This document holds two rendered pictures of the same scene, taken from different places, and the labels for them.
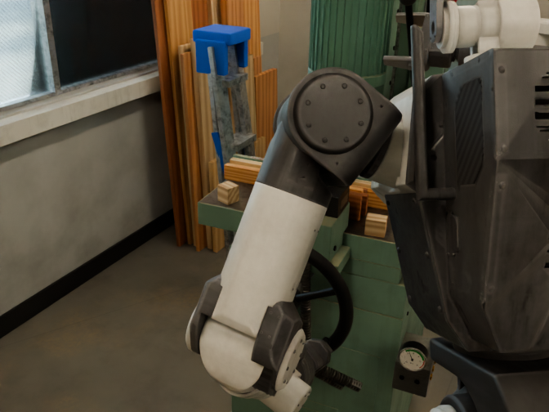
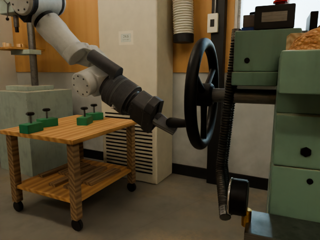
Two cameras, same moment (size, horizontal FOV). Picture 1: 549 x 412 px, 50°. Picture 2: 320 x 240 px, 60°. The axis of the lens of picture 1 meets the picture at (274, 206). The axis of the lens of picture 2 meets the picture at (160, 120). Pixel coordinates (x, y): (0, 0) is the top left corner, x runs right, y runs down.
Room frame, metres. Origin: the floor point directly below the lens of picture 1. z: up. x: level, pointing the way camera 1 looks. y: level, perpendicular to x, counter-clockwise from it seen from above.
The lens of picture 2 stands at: (0.91, -0.76, 0.87)
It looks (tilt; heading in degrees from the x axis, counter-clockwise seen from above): 10 degrees down; 90
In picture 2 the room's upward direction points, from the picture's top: straight up
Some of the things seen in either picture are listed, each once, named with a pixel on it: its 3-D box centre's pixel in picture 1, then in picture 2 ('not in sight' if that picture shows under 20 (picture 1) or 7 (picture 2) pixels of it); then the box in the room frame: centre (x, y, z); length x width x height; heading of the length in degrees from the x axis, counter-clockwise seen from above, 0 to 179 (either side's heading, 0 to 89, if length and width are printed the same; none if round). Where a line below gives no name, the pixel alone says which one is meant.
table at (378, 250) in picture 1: (320, 227); (304, 71); (1.24, -0.11, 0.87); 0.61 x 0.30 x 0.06; 68
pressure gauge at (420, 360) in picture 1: (413, 358); (240, 202); (1.05, -0.32, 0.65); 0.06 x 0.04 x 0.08; 68
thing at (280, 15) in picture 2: (313, 196); (267, 20); (1.16, -0.08, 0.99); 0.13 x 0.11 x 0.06; 68
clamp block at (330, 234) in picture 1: (310, 226); (266, 52); (1.16, -0.08, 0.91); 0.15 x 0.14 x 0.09; 68
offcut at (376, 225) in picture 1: (376, 225); (297, 45); (1.16, -0.23, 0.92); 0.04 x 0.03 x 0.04; 74
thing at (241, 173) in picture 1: (346, 193); not in sight; (1.33, -0.18, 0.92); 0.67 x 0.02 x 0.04; 68
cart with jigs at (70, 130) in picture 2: not in sight; (76, 155); (0.36, 1.01, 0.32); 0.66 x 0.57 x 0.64; 64
